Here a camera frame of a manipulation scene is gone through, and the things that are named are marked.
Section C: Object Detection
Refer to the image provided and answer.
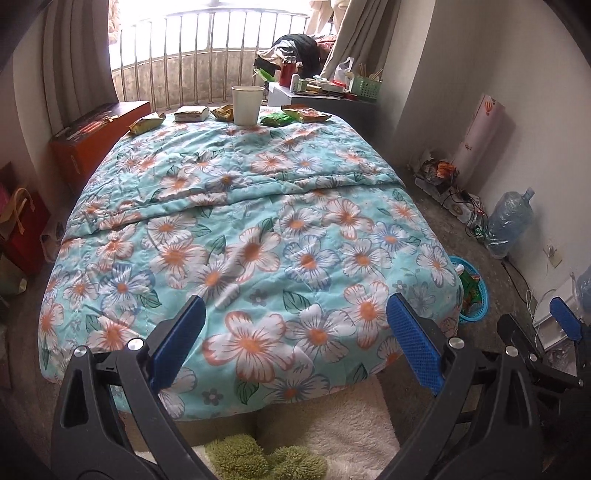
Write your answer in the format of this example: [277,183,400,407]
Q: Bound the black bag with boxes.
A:
[270,33,321,77]

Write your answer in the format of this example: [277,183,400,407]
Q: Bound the brown flat box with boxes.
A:
[281,105,332,124]

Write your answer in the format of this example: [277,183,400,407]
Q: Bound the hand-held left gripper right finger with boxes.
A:
[379,292,541,480]

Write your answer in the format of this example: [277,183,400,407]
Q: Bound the pile of flat boxes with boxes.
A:
[305,76,354,100]

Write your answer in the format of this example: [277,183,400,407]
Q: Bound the white plastic bag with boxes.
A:
[333,56,355,88]

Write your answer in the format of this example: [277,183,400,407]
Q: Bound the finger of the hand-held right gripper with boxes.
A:
[498,314,585,389]
[549,296,591,370]

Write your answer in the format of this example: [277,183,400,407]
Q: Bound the grey window curtain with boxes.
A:
[41,0,122,134]
[318,0,437,81]

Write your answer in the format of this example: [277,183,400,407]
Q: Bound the grey slipper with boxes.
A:
[41,222,70,264]

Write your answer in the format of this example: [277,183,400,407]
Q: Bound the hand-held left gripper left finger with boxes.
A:
[51,295,218,480]

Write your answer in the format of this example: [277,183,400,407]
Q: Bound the green plastic storage basket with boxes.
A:
[351,75,383,101]

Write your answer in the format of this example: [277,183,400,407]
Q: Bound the blue plastic waste basket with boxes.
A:
[448,256,490,323]

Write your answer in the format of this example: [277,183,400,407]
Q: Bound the blue water jug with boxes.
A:
[485,187,536,259]

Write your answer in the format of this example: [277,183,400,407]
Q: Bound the grey cabinet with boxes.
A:
[267,82,384,139]

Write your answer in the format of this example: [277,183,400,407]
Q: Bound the cream snack packet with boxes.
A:
[174,106,209,123]

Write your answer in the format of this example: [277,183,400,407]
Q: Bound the floral blue blanket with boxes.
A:
[38,111,465,421]

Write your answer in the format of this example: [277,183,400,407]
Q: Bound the white paper cup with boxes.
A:
[231,85,266,126]

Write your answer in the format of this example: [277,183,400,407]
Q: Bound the red gift bag yellow handles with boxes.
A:
[4,187,52,275]

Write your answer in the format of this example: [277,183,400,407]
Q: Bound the white power strip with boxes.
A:
[443,189,481,209]

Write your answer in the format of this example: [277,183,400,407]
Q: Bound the metal window railing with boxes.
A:
[111,9,310,114]

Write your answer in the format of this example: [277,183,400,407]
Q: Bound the pink white cardboard box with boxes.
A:
[450,92,515,185]

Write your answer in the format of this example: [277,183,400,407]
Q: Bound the cream fuzzy cloth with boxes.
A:
[134,376,400,480]

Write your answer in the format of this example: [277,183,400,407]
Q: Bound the orange wooden chest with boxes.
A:
[50,102,152,185]

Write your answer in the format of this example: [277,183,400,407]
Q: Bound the yellow green snack packet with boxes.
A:
[128,114,166,136]

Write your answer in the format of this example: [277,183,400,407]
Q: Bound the dark snack bag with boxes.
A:
[420,159,460,185]

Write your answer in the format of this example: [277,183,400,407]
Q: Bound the green snack bag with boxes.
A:
[459,272,483,315]

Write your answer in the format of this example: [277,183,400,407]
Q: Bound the white foam board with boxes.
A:
[413,171,485,222]

